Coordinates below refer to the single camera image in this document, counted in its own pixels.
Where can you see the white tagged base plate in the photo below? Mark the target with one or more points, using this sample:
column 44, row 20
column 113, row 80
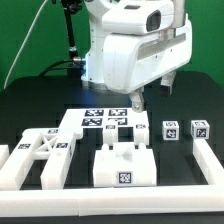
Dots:
column 98, row 117

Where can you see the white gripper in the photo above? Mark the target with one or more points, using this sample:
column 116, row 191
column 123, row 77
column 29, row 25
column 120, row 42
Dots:
column 130, row 62

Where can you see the white U-shaped obstacle fence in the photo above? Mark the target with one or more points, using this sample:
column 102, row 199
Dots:
column 130, row 200

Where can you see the white tagged cube right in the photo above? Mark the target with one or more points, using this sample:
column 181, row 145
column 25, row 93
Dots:
column 200, row 129

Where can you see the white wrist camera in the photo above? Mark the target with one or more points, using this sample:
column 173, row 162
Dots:
column 139, row 17

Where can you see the white part at left edge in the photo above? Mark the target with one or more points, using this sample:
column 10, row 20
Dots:
column 4, row 154

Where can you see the white chair back frame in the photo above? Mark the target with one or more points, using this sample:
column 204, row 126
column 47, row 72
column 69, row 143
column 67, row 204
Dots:
column 55, row 146

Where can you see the black camera stand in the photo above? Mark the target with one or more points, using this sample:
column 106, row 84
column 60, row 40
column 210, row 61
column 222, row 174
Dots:
column 71, row 7

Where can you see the white tagged cube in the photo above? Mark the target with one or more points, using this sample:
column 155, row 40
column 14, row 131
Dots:
column 200, row 129
column 170, row 130

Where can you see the white chair seat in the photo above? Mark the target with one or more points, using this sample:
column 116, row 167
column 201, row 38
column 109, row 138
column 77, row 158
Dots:
column 124, row 166

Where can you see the white tagged cube left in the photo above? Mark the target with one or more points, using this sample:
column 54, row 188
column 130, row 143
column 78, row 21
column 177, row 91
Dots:
column 170, row 130

